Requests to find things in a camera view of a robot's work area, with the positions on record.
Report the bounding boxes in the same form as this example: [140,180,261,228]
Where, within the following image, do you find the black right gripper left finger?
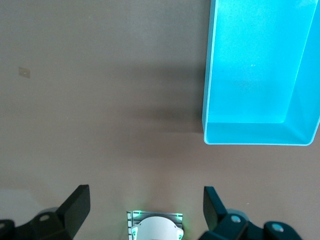
[0,184,91,240]

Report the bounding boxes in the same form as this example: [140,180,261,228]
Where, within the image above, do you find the small brown tape patch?
[18,65,32,79]

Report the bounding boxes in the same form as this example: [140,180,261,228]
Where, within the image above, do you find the blue plastic box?
[201,0,320,146]

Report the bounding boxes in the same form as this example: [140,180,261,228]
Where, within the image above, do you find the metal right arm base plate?
[126,210,184,240]

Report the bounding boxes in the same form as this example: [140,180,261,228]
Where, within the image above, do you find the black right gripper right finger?
[197,186,305,240]

